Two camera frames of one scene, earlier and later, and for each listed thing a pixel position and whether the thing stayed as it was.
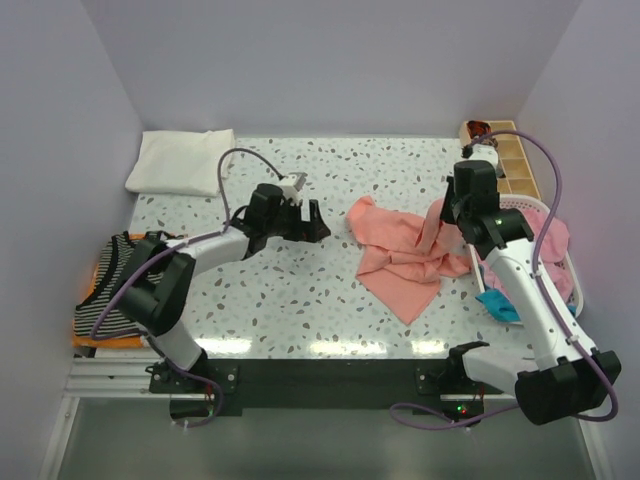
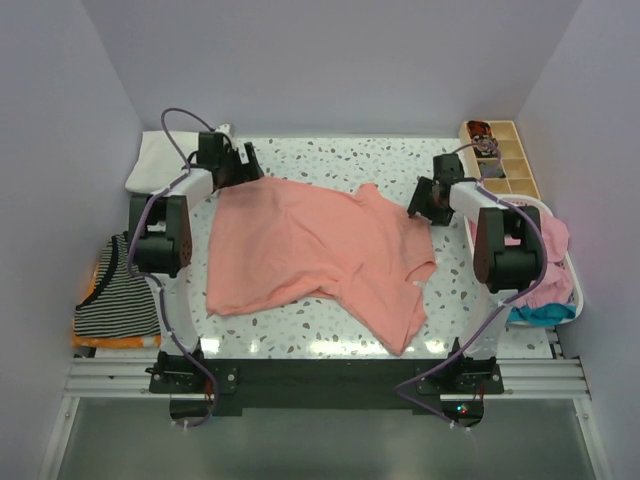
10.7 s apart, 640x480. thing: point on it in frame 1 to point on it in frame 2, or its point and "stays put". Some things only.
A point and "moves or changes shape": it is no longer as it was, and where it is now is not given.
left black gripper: [311, 231] to [246, 172]
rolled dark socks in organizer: [477, 129] stays put
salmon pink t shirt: [404, 257] moves or changes shape
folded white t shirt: [186, 162] stays put
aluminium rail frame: [115, 373] stays put
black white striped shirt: [113, 319] stays put
